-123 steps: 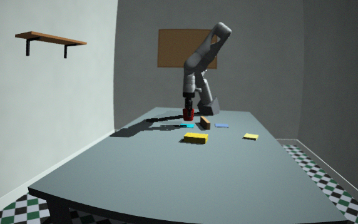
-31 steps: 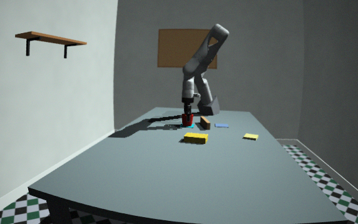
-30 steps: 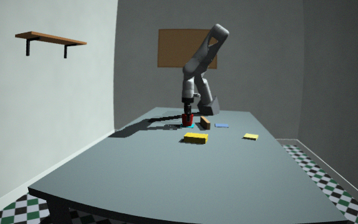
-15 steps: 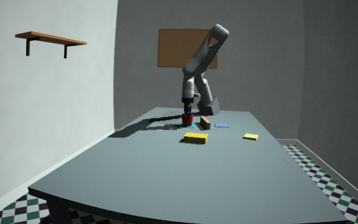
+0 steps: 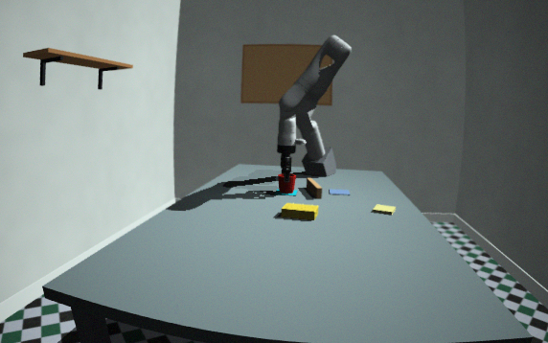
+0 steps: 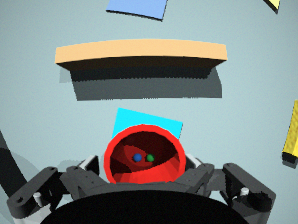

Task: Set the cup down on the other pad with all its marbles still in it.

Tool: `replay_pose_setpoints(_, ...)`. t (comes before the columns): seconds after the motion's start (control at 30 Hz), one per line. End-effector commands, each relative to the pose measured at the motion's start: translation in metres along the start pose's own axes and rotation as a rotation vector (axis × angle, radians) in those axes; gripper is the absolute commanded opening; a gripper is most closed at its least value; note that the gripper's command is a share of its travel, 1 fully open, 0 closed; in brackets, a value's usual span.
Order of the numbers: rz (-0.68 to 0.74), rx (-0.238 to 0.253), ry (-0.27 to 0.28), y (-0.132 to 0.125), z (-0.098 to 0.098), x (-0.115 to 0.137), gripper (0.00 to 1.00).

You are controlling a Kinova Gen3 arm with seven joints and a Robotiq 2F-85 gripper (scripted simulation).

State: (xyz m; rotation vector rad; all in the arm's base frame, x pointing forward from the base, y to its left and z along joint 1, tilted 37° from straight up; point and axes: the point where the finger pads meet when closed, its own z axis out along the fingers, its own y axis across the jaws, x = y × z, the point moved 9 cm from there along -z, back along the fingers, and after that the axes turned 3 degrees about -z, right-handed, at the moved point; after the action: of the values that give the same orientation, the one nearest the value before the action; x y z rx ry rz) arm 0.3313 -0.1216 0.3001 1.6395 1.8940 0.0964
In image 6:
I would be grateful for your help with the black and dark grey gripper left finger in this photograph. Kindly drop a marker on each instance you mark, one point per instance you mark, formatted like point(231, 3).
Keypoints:
point(33, 201)

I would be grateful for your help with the red cup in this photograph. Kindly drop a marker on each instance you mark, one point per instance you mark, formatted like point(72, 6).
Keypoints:
point(168, 165)

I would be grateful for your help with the yellow sponge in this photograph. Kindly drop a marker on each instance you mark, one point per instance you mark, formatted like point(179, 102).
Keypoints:
point(291, 144)

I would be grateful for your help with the pale yellow square pad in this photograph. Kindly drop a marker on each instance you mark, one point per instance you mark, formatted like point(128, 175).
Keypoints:
point(273, 3)

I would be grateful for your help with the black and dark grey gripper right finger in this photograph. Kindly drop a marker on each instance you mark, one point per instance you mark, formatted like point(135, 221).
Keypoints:
point(252, 199)

